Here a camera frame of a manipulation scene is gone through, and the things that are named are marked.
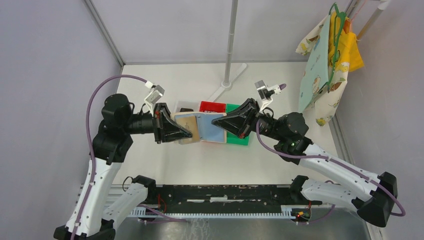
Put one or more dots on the green plastic bin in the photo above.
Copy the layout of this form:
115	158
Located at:
231	138

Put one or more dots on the green clothes hanger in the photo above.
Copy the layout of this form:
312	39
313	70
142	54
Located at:
337	76

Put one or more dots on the red plastic bin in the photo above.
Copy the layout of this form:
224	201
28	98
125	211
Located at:
212	107

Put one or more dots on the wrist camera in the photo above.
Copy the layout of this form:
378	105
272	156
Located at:
266	93
155	93

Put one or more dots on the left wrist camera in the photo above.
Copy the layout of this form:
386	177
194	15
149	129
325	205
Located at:
155	93

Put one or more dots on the clear plastic bin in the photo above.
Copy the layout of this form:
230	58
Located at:
187	104

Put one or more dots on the hanging patterned cloth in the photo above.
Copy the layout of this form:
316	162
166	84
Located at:
313	93

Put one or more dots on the black cards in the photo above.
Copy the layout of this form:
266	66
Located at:
184	109

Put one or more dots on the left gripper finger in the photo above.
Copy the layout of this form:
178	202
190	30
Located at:
175	134
166	122

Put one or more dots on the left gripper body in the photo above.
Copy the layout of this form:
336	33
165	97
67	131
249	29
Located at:
157	122

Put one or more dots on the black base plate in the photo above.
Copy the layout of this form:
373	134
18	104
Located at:
224	199

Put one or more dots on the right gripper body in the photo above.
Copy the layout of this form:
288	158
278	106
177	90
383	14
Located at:
252	117

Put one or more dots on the white hanger rail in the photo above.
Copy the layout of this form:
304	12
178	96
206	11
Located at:
382	5

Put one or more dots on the yellow hanging garment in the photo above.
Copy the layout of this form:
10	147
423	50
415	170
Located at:
352	49

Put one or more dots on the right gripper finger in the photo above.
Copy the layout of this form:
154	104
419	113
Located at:
236	114
233	125

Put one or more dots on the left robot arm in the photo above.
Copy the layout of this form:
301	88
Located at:
92	219

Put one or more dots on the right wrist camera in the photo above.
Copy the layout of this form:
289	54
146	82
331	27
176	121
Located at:
266	93

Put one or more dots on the beige card holder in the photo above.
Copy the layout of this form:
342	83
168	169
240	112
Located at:
207	131

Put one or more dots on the white pole stand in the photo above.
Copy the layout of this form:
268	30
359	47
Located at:
230	76

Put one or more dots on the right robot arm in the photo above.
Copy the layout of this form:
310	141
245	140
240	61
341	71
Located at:
372	196

